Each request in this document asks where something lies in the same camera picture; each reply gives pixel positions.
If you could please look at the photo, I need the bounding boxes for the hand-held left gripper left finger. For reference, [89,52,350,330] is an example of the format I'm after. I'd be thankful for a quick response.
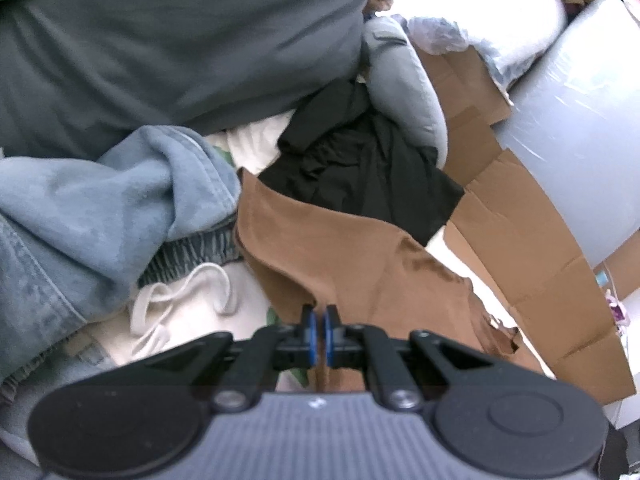
[147,304,318,412]

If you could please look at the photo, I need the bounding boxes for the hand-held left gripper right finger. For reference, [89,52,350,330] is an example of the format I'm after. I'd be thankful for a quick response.
[325,305,506,412]

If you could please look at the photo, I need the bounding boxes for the brown t-shirt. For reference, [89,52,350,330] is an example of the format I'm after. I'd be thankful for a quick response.
[232,167,546,393]

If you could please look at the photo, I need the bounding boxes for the cream bear-print blanket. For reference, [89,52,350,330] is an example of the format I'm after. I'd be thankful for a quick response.
[70,110,556,391]

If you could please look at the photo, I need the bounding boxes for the black crumpled garment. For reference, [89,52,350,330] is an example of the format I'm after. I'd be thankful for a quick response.
[260,77,466,247]

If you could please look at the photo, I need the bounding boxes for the folded cardboard sheet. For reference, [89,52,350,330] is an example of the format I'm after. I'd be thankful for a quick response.
[415,45,636,406]

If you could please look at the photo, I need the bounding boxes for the light blue denim pants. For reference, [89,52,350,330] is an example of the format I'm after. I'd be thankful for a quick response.
[0,125,243,456]

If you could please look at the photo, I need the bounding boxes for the grey neck pillow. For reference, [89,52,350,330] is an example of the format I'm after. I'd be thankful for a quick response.
[361,15,448,171]

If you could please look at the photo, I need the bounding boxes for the purple and white plastic packet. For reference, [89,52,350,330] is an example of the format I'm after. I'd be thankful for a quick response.
[605,290,628,328]

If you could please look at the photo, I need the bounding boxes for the clear plastic bag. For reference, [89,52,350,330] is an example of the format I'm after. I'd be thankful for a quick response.
[407,15,473,56]

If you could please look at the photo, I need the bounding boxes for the dark grey pillow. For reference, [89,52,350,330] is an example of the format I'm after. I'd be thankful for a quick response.
[0,0,381,161]

